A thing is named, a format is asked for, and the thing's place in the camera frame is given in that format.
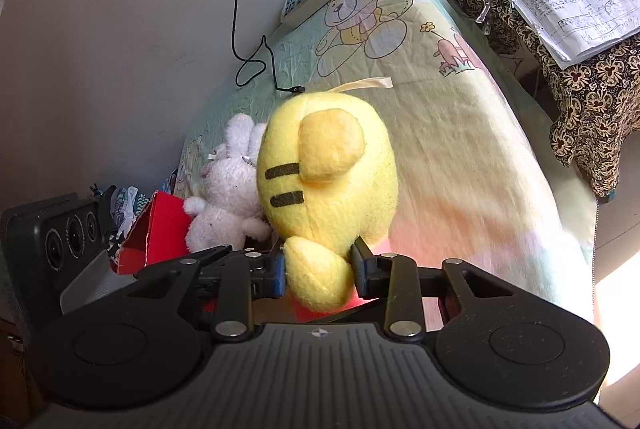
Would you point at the white rabbit plush toy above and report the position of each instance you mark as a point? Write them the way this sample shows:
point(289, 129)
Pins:
point(229, 211)

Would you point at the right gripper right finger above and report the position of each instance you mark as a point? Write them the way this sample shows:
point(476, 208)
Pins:
point(402, 285)

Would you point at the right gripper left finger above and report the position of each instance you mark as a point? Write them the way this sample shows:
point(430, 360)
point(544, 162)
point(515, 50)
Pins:
point(220, 296)

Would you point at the red cardboard box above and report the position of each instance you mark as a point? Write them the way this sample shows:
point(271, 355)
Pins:
point(158, 235)

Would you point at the brown floral cloth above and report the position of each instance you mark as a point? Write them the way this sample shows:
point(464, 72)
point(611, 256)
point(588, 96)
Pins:
point(598, 100)

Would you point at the pile of folded clothes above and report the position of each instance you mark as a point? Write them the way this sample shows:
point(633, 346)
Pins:
point(119, 208)

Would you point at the yellow tiger plush toy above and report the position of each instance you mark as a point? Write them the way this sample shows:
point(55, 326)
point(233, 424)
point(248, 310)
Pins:
point(326, 176)

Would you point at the cartoon bear bed sheet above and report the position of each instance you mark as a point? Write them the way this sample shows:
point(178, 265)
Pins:
point(477, 178)

